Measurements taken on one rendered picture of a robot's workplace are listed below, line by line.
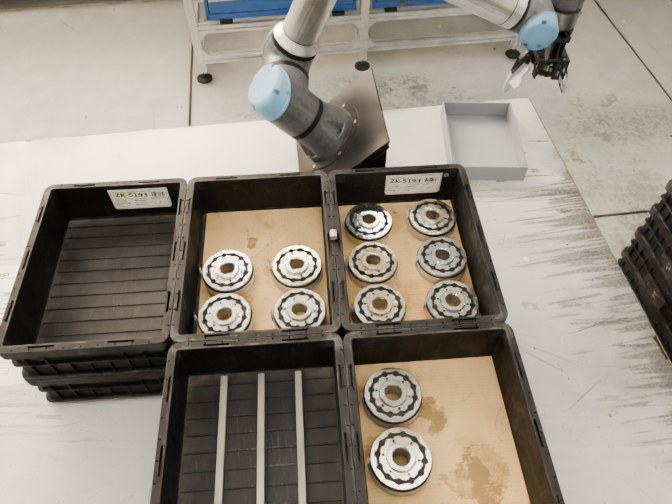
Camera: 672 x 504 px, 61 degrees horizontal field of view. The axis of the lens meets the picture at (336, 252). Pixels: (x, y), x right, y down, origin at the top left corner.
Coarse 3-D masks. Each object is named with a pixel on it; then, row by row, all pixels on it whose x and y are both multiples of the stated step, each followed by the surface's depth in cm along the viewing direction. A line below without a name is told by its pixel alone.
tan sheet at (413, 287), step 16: (400, 208) 129; (400, 224) 126; (400, 240) 124; (416, 240) 124; (400, 256) 121; (400, 272) 118; (416, 272) 118; (464, 272) 118; (352, 288) 116; (400, 288) 116; (416, 288) 116; (416, 304) 114; (448, 304) 114; (352, 320) 112
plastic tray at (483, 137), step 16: (448, 112) 168; (464, 112) 168; (480, 112) 168; (496, 112) 168; (512, 112) 162; (448, 128) 165; (464, 128) 165; (480, 128) 165; (496, 128) 165; (512, 128) 162; (448, 144) 155; (464, 144) 161; (480, 144) 161; (496, 144) 161; (512, 144) 161; (448, 160) 154; (464, 160) 157; (480, 160) 157; (496, 160) 157; (512, 160) 157; (480, 176) 152; (496, 176) 152; (512, 176) 151
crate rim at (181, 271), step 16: (208, 176) 122; (224, 176) 122; (240, 176) 122; (256, 176) 122; (272, 176) 122; (288, 176) 122; (304, 176) 122; (320, 176) 122; (192, 192) 119; (192, 208) 117; (176, 288) 104; (336, 288) 104; (176, 304) 102; (336, 304) 102; (176, 320) 100; (336, 320) 100; (176, 336) 98; (192, 336) 98; (224, 336) 98; (240, 336) 98; (256, 336) 98; (272, 336) 98
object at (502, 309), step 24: (384, 168) 123; (408, 168) 123; (432, 168) 123; (456, 168) 123; (336, 192) 119; (336, 216) 115; (336, 240) 111; (480, 240) 111; (336, 264) 107; (504, 312) 101
